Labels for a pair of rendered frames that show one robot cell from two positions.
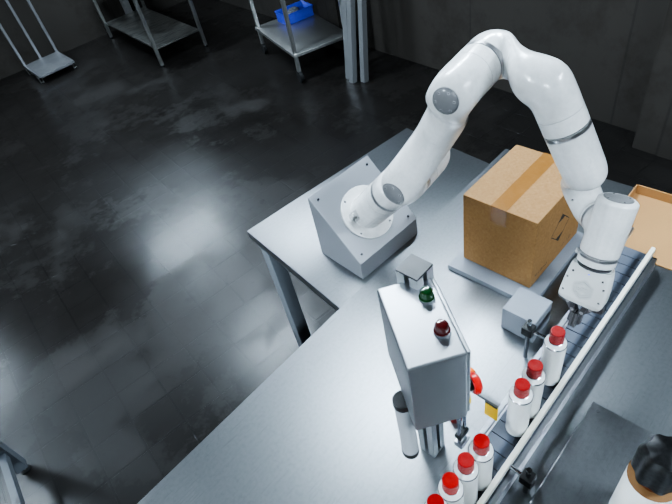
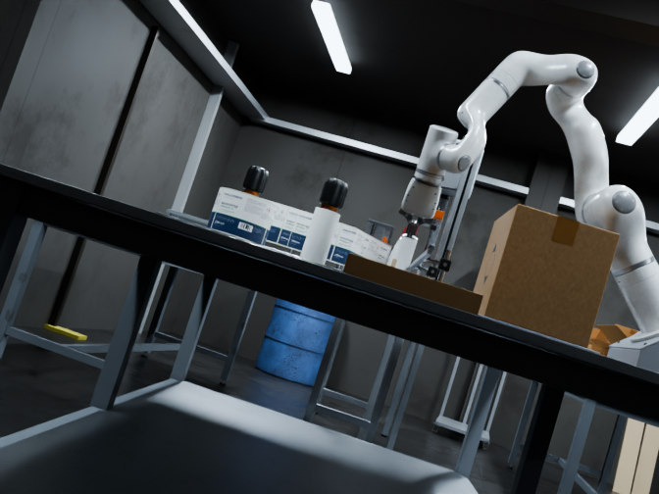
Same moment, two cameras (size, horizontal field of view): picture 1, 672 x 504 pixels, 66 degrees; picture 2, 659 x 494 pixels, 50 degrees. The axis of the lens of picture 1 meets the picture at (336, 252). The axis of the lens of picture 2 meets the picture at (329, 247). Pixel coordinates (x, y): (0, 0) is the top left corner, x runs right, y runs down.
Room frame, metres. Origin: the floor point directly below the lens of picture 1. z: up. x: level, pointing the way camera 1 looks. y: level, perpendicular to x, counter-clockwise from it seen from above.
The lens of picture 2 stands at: (1.92, -2.25, 0.77)
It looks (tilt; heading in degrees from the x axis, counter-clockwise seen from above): 4 degrees up; 131
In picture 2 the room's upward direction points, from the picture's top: 18 degrees clockwise
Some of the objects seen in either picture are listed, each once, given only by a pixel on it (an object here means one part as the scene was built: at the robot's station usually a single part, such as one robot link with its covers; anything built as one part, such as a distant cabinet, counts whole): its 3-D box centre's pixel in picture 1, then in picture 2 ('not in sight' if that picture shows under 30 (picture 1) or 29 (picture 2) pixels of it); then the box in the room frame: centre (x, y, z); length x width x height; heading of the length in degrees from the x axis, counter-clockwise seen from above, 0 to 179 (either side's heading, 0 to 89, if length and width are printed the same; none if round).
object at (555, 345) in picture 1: (553, 355); (404, 255); (0.66, -0.46, 0.98); 0.05 x 0.05 x 0.20
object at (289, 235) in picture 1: (407, 223); not in sight; (1.44, -0.29, 0.81); 0.90 x 0.90 x 0.04; 30
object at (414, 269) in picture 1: (425, 375); (452, 225); (0.58, -0.12, 1.16); 0.04 x 0.04 x 0.67; 37
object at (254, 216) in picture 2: not in sight; (241, 218); (0.14, -0.67, 0.95); 0.20 x 0.20 x 0.14
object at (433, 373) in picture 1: (424, 352); (451, 167); (0.50, -0.11, 1.38); 0.17 x 0.10 x 0.19; 2
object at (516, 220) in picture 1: (522, 214); (536, 278); (1.16, -0.60, 0.99); 0.30 x 0.24 x 0.27; 126
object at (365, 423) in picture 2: not in sight; (355, 370); (-0.36, 0.88, 0.47); 1.17 x 0.36 x 0.95; 127
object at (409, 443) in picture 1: (406, 426); (437, 222); (0.48, -0.05, 1.18); 0.04 x 0.04 x 0.21
